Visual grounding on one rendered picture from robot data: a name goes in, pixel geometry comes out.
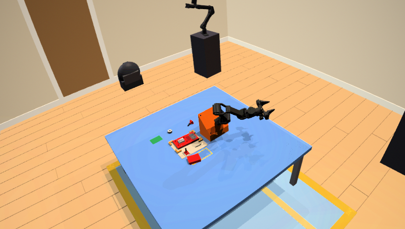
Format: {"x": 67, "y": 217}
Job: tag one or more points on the flat green rectangular pad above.
{"x": 156, "y": 139}

